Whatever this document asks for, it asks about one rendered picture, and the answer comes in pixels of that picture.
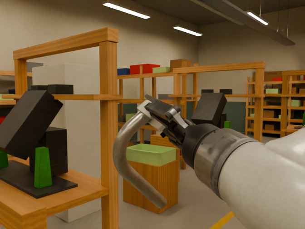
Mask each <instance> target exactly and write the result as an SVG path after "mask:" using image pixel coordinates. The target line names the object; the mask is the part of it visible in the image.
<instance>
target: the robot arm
mask: <svg viewBox="0 0 305 229"><path fill-rule="evenodd" d="M137 109H138V110H139V111H141V112H142V113H143V114H145V115H146V116H148V117H149V118H151V119H150V120H149V121H148V123H149V124H150V125H152V126H153V127H155V128H156V129H157V130H159V131H160V132H162V131H163V132H162V133H161V134H160V135H161V136H162V137H163V138H164V137H165V136H167V137H168V139H169V141H170V142H171V143H173V144H174V145H175V146H176V147H178V148H179V149H180V150H181V151H182V157H183V159H184V161H185V162H186V164H187V165H189V166H190V167H191V168H192V169H194V171H195V173H196V176H197V178H198V179H199V180H200V181H201V182H202V183H203V184H204V185H205V186H207V187H208V188H209V189H210V190H212V191H213V192H214V193H215V194H216V195H217V196H218V197H219V198H220V199H222V200H224V201H225V202H226V203H227V204H228V206H229V207H230V208H231V210H232V212H233V214H234V215H235V216H236V218H237V219H238V220H239V221H240V222H241V223H242V224H243V225H244V226H245V227H246V228H247V229H305V125H304V126H303V127H302V128H301V129H299V130H298V131H296V132H294V133H292V134H290V135H287V136H285V137H282V138H278V139H274V140H270V141H269V142H267V143H266V144H264V143H261V142H260V141H258V140H256V139H254V138H250V137H248V136H246V135H244V134H241V133H239V132H237V131H235V130H233V129H229V128H223V129H220V128H218V127H216V126H214V125H212V124H198V125H196V124H194V123H193V122H190V121H189V120H187V119H184V118H183V117H181V116H180V113H181V112H180V111H181V109H180V107H179V106H177V105H174V106H173V105H170V104H167V103H165V102H162V101H160V100H157V99H155V100H154V101H153V102H151V101H149V100H145V101H144V102H142V103H141V104H140V105H139V106H138V107H137Z"/></svg>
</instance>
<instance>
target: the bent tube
mask: <svg viewBox="0 0 305 229"><path fill-rule="evenodd" d="M144 97H145V98H146V99H147V100H149V101H151V102H153V101H154V100H155V98H153V97H151V96H149V95H147V94H146V95H145V96H144ZM150 119H151V118H149V117H148V116H146V115H145V114H143V113H142V112H141V111H139V112H137V113H136V114H135V115H134V116H133V117H132V118H131V119H130V120H128V121H127V122H126V123H125V124H124V125H123V126H122V128H121V129H120V130H119V132H118V134H117V136H116V138H115V141H114V144H113V162H114V165H115V167H116V169H117V171H118V172H119V174H120V175H121V176H122V177H124V178H125V179H126V180H127V181H128V182H129V183H130V184H131V185H132V186H134V187H135V188H136V189H137V190H138V191H139V192H141V193H142V194H143V195H144V196H145V197H146V198H148V199H149V200H150V201H151V202H152V203H153V204H154V205H156V206H157V207H158V208H159V209H162V208H164V207H165V206H166V204H167V199H166V198H165V197H163V196H162V195H161V194H160V193H159V192H158V191H157V190H156V189H155V188H154V187H153V186H152V185H150V184H149V183H148V182H147V181H146V180H145V179H144V178H143V177H142V176H141V175H140V174H139V173H138V172H137V171H136V170H135V169H134V168H132V167H131V166H130V164H129V163H128V161H127V157H126V151H127V146H128V143H129V141H130V139H131V138H132V136H133V135H134V134H135V133H136V132H137V131H138V130H139V129H140V128H141V127H143V126H144V125H145V124H146V123H147V122H148V121H149V120H150Z"/></svg>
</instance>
